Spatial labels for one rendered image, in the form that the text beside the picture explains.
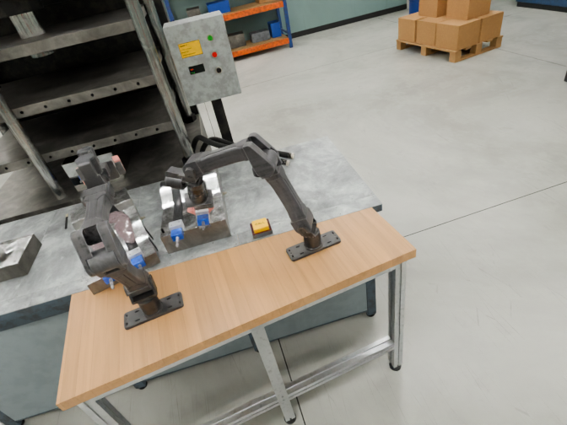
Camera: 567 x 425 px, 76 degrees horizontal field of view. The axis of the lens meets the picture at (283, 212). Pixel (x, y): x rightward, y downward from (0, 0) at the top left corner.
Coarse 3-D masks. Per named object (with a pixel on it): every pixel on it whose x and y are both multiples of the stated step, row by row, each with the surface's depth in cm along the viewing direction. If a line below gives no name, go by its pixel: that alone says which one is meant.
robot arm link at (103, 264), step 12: (96, 252) 92; (108, 252) 91; (96, 264) 91; (108, 264) 91; (120, 264) 93; (108, 276) 97; (120, 276) 100; (132, 276) 104; (144, 276) 114; (132, 288) 111; (144, 288) 114
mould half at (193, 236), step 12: (216, 180) 162; (168, 192) 161; (216, 192) 159; (168, 204) 158; (216, 204) 152; (168, 216) 152; (192, 216) 148; (216, 216) 145; (168, 228) 144; (192, 228) 141; (216, 228) 144; (228, 228) 145; (168, 240) 142; (180, 240) 143; (192, 240) 144; (204, 240) 146; (168, 252) 145
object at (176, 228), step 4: (176, 220) 142; (180, 220) 142; (172, 224) 141; (176, 224) 140; (180, 224) 140; (172, 228) 140; (176, 228) 140; (180, 228) 140; (172, 232) 139; (176, 232) 139; (180, 232) 138; (172, 236) 137; (176, 236) 138; (180, 236) 138; (176, 240) 136; (176, 244) 134
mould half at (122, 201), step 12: (120, 192) 170; (120, 204) 163; (132, 204) 165; (72, 216) 161; (84, 216) 159; (132, 216) 156; (132, 228) 149; (120, 240) 146; (144, 240) 146; (144, 252) 140; (96, 276) 134; (96, 288) 134
